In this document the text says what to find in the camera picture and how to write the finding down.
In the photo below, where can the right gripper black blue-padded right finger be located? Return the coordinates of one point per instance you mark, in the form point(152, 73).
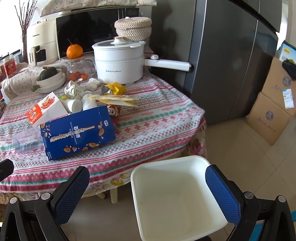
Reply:
point(253, 218)

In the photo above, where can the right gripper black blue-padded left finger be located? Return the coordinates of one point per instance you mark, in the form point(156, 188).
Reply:
point(41, 219)

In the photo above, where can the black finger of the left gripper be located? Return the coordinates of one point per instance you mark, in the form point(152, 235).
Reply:
point(6, 168)

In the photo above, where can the clear crushed plastic bottle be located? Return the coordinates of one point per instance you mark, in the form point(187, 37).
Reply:
point(27, 141)

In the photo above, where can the white red snack box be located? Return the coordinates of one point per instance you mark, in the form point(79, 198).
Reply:
point(49, 108)

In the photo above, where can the small white plastic cup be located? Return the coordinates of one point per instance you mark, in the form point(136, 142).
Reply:
point(72, 105)

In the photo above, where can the white paper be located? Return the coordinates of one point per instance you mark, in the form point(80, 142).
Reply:
point(73, 91)

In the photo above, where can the white yogurt bottle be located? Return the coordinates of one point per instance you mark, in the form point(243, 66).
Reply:
point(88, 103)

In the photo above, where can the red drink can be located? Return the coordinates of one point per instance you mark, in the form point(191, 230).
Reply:
point(113, 110)

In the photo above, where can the beige snack pouch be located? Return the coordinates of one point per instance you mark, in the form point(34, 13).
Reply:
point(120, 100)

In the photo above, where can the yellow snack wrapper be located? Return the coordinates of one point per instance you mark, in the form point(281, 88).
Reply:
point(113, 89)

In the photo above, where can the white plastic trash bin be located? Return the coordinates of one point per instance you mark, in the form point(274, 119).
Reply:
point(172, 200)

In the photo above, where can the white stacked bowls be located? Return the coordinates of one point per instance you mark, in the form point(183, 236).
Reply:
point(51, 84)

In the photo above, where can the red snack packets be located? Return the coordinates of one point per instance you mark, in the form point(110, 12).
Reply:
point(8, 66)

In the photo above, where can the dark green squash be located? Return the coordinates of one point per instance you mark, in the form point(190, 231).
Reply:
point(47, 73)

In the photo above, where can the small crumpled white tissue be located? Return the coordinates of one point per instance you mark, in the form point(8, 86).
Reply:
point(92, 84)

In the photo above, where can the glass teapot with tomatoes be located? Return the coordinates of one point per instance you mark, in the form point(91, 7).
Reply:
point(82, 67)

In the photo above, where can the cream air fryer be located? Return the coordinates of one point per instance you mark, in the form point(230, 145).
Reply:
point(41, 43)

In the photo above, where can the orange tangerine fruit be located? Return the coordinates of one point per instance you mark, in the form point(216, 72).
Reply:
point(74, 51)

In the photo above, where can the upper cardboard box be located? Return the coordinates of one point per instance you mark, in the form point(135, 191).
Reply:
point(279, 87)

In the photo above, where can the patterned striped tablecloth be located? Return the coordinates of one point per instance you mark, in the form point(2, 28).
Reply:
point(156, 100)

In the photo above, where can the dried branch decoration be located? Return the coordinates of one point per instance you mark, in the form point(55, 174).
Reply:
point(25, 11)

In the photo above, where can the white electric cooking pot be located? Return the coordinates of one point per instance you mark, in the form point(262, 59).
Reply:
point(123, 61)

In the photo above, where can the black cloth on box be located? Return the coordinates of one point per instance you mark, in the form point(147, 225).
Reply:
point(290, 67)

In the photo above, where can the black microwave oven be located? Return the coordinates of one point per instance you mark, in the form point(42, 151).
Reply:
point(86, 27)

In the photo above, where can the floral cloth cover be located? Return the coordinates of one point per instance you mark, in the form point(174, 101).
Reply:
point(55, 6)

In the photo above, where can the blue picture box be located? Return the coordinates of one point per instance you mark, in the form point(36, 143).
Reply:
point(287, 52)

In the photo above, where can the grey refrigerator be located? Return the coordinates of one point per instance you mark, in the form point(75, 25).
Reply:
point(229, 44)

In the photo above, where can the woven rattan lidded basket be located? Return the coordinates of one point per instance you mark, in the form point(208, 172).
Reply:
point(134, 28)

